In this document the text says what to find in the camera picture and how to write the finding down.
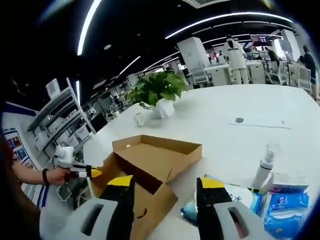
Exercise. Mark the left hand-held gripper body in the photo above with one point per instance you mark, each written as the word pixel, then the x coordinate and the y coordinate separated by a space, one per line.
pixel 65 156

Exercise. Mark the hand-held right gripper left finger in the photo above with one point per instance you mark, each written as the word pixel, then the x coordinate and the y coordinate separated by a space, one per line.
pixel 120 210

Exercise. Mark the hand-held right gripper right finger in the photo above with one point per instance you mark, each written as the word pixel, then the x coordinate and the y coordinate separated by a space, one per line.
pixel 212 207

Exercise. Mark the blue wet wipes pack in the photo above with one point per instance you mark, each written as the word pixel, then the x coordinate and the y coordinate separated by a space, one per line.
pixel 240 197

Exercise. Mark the white spray bottle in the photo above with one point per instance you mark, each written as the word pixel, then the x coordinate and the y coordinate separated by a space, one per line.
pixel 262 172

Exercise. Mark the brown cardboard shoe box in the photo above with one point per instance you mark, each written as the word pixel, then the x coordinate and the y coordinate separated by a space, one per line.
pixel 150 155

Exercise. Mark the blue tissue pack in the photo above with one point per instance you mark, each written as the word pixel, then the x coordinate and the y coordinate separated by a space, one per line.
pixel 285 210

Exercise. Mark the small white carton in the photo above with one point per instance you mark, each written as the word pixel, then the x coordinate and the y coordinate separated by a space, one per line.
pixel 290 183

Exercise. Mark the person's left hand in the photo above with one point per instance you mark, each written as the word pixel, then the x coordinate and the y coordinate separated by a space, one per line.
pixel 58 176

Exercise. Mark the black wristband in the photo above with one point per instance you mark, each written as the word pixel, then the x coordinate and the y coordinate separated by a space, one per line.
pixel 45 177

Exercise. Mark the person's red top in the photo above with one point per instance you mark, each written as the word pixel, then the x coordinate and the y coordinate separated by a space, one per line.
pixel 17 212

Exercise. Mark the white table socket panel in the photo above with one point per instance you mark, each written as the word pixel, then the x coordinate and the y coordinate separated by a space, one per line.
pixel 260 122

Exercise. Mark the green potted plant white pot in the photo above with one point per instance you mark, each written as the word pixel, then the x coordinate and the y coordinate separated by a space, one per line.
pixel 157 87

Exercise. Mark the ceiling light strip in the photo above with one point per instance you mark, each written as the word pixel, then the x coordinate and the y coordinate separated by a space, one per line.
pixel 225 18
pixel 86 27

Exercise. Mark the white office chair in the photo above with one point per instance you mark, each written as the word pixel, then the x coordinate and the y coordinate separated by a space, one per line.
pixel 304 77
pixel 277 72

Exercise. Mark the ceiling air conditioner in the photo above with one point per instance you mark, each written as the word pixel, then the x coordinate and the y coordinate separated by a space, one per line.
pixel 205 2

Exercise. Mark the blue white wall poster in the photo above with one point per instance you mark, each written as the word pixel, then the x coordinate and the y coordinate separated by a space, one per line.
pixel 22 150

